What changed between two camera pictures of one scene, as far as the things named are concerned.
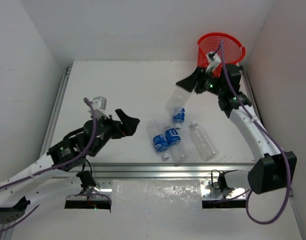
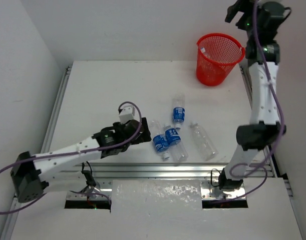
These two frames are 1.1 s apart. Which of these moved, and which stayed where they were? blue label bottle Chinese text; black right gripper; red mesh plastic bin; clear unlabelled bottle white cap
Moved: black right gripper
Stayed: clear unlabelled bottle white cap; red mesh plastic bin; blue label bottle Chinese text
